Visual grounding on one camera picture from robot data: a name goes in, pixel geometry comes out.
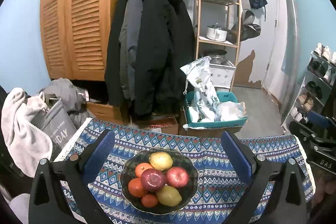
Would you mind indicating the right hand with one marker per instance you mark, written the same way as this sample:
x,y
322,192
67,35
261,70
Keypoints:
x,y
325,184

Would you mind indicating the white shoe rack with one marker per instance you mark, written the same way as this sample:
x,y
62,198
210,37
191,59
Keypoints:
x,y
317,84

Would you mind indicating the white fleece cloth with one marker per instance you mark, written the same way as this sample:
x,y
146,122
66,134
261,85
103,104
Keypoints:
x,y
26,143

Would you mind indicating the blue patterned tablecloth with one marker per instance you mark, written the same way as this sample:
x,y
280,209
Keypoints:
x,y
219,188

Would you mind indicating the grey laundry bag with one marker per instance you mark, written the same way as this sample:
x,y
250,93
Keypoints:
x,y
56,123

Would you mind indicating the large tangerine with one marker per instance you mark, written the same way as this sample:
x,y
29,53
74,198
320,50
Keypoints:
x,y
136,189

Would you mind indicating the teal plastic crate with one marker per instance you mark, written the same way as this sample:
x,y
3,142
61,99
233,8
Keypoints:
x,y
229,113

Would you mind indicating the small tangerine upper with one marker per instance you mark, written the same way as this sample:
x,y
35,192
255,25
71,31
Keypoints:
x,y
140,168

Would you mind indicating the dark red apple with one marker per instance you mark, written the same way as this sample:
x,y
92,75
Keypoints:
x,y
153,180

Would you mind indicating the white storage box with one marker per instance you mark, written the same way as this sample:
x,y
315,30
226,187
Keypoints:
x,y
221,75

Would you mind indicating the grey clothes pile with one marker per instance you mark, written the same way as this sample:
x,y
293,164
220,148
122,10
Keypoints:
x,y
74,99

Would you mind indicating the pink red apple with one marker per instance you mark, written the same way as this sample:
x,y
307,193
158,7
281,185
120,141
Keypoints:
x,y
177,177

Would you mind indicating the clear glass bowl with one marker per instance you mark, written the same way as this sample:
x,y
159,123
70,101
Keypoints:
x,y
187,192

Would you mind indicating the yellow green pear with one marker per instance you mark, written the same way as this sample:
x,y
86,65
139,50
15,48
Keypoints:
x,y
168,196

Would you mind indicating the white rice bag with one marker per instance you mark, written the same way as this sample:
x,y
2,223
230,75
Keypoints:
x,y
199,75

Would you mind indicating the white cooking pot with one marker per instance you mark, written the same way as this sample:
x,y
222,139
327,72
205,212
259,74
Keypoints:
x,y
216,33

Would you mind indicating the dark folded umbrella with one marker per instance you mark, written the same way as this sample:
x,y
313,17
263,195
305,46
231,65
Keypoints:
x,y
257,4

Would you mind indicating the wooden shelf unit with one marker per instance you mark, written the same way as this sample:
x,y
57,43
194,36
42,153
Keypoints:
x,y
227,14

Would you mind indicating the black hanging jacket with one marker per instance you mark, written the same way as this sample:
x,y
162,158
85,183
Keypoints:
x,y
149,42

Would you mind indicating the wooden louvered wardrobe door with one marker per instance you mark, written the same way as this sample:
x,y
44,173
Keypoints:
x,y
75,37

